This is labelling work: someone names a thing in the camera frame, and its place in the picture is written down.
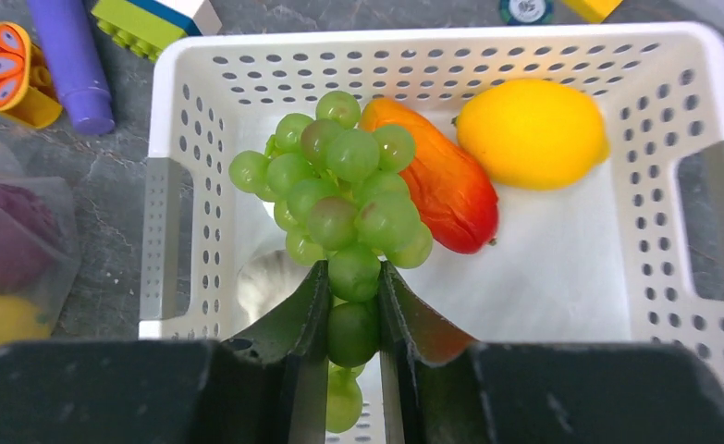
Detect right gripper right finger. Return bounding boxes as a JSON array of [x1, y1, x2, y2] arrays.
[[377, 263, 724, 443]]

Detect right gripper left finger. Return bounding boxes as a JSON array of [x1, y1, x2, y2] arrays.
[[0, 262, 331, 443]]

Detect green toy grapes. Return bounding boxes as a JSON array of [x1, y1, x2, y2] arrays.
[[229, 91, 433, 434]]

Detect clear dotted zip bag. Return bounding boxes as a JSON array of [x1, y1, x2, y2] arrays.
[[0, 142, 80, 346]]

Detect white perforated plastic basket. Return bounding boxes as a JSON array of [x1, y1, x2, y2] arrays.
[[139, 22, 724, 388]]

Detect yellow toy mango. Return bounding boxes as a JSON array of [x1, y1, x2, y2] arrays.
[[0, 295, 53, 345]]

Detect purple toy onion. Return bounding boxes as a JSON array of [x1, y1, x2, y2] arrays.
[[0, 182, 60, 293]]

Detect yellow toy lemon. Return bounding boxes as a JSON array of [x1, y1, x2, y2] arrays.
[[454, 79, 610, 191]]

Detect green white building block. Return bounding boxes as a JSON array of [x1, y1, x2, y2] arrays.
[[92, 0, 222, 62]]

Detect loose toy wheel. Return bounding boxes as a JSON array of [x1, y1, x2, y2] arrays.
[[498, 0, 554, 26]]

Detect yellow toy brick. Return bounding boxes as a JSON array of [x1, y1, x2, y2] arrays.
[[562, 0, 622, 24]]

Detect yellow butterfly toy block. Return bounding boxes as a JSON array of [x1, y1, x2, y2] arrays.
[[0, 21, 63, 130]]

